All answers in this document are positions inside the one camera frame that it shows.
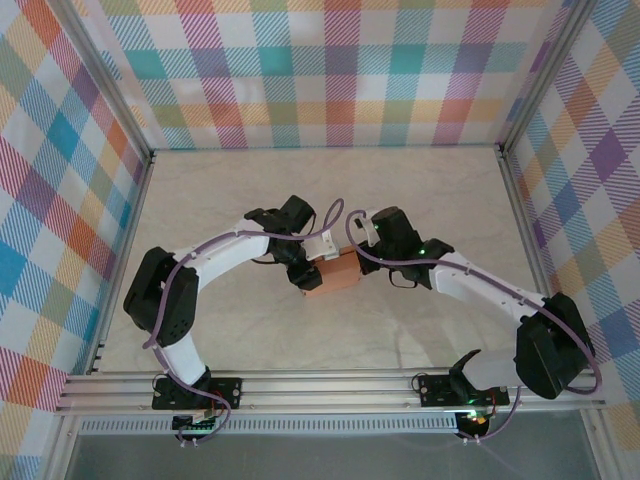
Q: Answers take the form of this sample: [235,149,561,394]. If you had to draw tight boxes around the orange paper box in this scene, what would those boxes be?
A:
[302,252,362,299]

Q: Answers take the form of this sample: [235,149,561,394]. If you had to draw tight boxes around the orange circuit board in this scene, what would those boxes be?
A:
[457,409,494,435]

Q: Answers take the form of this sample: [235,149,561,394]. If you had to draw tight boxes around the green-lit circuit board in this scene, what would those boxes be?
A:
[172,410,221,434]

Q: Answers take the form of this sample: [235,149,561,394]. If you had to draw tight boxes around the aluminium side rail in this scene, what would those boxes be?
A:
[497,144,574,370]
[87,152,155,376]

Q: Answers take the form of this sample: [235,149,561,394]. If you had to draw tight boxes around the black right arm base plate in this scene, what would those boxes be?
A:
[416,372,511,407]

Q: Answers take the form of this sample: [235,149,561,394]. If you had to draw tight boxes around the aluminium frame crossbeam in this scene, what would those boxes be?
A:
[54,368,607,416]

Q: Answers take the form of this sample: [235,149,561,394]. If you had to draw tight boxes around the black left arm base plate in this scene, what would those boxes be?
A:
[151,374,245,412]

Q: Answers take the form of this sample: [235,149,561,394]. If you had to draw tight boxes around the grey slotted cable duct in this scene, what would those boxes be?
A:
[78,417,460,436]

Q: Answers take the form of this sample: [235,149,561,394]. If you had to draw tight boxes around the aluminium frame post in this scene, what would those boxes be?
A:
[498,0,597,156]
[62,0,155,164]

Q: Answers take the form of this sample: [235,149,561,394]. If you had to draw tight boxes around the aluminium frame leg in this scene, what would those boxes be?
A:
[44,414,84,480]
[579,407,619,480]

